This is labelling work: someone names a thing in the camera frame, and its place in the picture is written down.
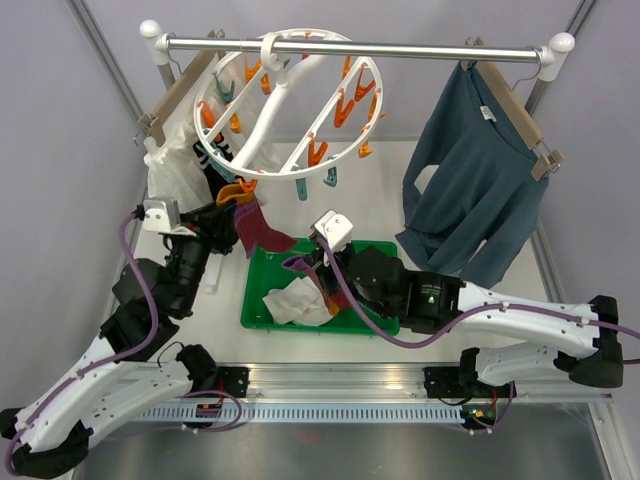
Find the purple cable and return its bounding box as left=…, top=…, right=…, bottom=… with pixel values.
left=314, top=237, right=640, bottom=366
left=3, top=209, right=164, bottom=469

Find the black sock with white stripes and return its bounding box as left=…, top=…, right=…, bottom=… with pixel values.
left=192, top=141, right=218, bottom=171

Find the white garment on hanger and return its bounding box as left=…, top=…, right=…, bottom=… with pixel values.
left=144, top=56, right=282, bottom=212

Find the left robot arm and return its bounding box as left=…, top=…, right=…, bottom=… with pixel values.
left=1, top=199, right=242, bottom=479

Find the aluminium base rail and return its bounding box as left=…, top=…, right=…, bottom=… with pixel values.
left=74, top=362, right=614, bottom=401

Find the white round clip hanger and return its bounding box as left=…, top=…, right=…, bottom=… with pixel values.
left=193, top=29, right=384, bottom=186

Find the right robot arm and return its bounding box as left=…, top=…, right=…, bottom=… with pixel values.
left=302, top=245, right=624, bottom=395

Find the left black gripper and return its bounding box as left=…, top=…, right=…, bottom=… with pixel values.
left=169, top=198, right=240, bottom=314

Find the maroon orange sock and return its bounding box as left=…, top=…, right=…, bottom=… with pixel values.
left=281, top=255, right=352, bottom=317

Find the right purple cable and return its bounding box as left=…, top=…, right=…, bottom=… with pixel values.
left=314, top=237, right=640, bottom=366

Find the purple orange sock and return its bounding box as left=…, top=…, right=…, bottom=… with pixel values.
left=216, top=183, right=297, bottom=259

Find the left beige wooden hanger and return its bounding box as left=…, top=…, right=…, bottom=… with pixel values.
left=137, top=20, right=226, bottom=152

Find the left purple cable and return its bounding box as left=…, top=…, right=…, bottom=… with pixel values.
left=3, top=209, right=164, bottom=469

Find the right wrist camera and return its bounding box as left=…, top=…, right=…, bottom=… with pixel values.
left=310, top=209, right=354, bottom=254

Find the orange front clothes peg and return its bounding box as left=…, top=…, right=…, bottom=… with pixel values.
left=238, top=177, right=258, bottom=194

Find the right beige wooden hanger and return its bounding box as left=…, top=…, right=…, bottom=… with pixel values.
left=462, top=60, right=564, bottom=182

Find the beige wooden hanger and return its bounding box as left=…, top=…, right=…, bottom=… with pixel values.
left=462, top=60, right=564, bottom=182
left=137, top=20, right=226, bottom=152

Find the white slotted cable duct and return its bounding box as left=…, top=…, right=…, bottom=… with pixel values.
left=137, top=402, right=463, bottom=425

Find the silver clothes rail bar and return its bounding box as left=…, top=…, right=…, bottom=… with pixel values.
left=139, top=20, right=576, bottom=82

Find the green plastic tray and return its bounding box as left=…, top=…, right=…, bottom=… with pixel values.
left=240, top=238, right=401, bottom=337

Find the blue sweater on hanger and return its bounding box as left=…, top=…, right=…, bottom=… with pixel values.
left=396, top=65, right=549, bottom=288

